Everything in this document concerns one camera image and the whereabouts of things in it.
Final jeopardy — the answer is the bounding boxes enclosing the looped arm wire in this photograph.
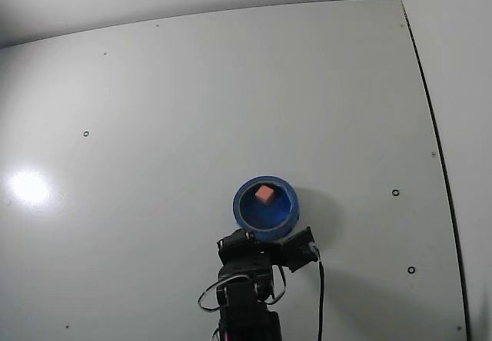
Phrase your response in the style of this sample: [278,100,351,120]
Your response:
[197,275,231,313]
[268,267,289,306]

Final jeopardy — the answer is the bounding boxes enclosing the black camera cable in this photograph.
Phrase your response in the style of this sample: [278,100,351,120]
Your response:
[311,257,327,341]

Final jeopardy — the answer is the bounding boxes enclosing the small pink cube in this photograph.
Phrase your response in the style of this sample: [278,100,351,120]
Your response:
[254,184,275,206]

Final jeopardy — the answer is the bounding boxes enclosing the blue round bowl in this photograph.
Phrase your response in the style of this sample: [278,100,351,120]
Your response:
[232,176,301,242]

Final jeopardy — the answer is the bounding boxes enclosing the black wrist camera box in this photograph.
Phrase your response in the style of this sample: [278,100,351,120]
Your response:
[279,225,322,274]

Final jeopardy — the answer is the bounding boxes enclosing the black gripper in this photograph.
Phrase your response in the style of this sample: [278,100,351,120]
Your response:
[216,228,285,279]

